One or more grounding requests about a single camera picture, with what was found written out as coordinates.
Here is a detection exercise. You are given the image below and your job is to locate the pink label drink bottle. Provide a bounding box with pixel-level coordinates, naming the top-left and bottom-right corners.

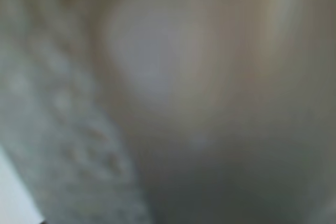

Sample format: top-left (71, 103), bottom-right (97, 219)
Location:
top-left (0, 0), bottom-right (336, 224)

